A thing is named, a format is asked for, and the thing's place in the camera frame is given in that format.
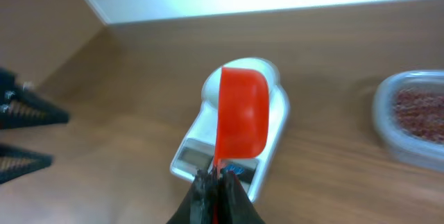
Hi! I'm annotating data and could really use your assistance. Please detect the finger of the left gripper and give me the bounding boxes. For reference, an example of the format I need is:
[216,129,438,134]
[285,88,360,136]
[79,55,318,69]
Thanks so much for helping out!
[1,68,69,130]
[1,144,53,184]

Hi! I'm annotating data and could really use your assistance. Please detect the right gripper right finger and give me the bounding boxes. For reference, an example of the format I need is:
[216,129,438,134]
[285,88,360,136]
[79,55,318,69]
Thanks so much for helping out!
[216,169,265,224]

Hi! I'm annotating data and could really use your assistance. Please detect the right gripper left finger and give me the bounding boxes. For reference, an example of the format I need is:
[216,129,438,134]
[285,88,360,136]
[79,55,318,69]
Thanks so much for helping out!
[166,170,218,224]

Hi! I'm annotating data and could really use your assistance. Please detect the orange measuring scoop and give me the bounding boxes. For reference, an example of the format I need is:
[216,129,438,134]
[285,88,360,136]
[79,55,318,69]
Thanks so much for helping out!
[212,66,271,224]

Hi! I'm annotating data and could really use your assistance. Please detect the white digital kitchen scale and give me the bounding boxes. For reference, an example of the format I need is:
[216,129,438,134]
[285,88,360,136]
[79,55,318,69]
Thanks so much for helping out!
[170,58,290,202]

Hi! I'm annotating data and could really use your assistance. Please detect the white round bowl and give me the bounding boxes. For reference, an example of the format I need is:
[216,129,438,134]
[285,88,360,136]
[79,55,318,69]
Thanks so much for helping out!
[201,57,280,109]

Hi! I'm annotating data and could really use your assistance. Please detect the clear plastic container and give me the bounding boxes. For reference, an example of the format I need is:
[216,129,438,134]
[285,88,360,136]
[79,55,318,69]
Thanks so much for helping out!
[372,70,443,172]

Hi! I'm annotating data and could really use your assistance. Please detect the red beans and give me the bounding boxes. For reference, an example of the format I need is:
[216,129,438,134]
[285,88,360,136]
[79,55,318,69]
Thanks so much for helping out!
[393,88,443,144]

